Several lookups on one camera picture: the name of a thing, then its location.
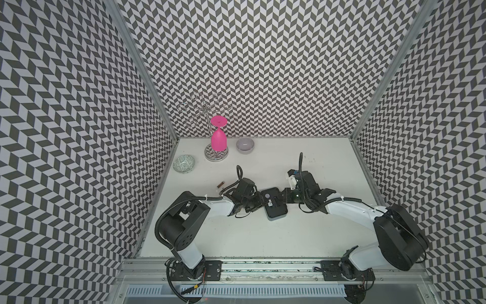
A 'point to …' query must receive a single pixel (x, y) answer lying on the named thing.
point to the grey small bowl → (245, 145)
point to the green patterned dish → (183, 164)
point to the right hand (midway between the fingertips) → (279, 198)
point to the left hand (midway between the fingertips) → (266, 204)
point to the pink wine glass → (219, 138)
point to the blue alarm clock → (274, 204)
